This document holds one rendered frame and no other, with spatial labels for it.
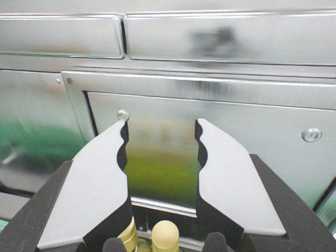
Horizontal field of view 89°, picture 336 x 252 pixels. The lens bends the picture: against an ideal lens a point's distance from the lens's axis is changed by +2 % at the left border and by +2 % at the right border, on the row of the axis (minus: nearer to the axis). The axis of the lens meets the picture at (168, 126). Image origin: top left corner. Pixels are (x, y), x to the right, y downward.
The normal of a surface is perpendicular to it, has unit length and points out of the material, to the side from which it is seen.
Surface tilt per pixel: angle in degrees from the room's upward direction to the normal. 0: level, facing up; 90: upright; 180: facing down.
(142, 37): 90
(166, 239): 0
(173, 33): 90
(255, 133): 90
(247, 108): 90
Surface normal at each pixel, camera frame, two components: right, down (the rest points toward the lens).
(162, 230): 0.00, -0.86
